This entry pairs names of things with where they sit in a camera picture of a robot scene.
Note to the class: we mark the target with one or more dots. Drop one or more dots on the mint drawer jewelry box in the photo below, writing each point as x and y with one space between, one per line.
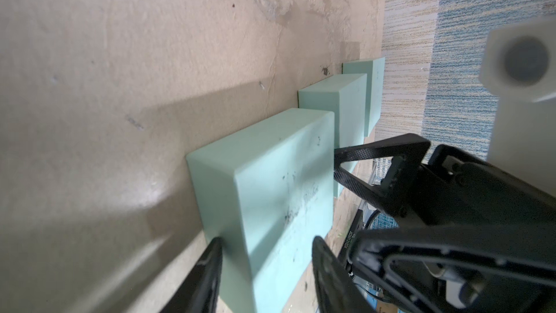
375 71

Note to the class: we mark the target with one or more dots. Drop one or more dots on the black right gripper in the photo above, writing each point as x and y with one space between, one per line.
478 195

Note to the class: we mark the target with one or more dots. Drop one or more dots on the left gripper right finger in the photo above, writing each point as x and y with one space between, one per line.
335 291

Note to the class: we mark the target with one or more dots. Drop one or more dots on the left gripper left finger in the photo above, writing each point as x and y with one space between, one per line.
199 291

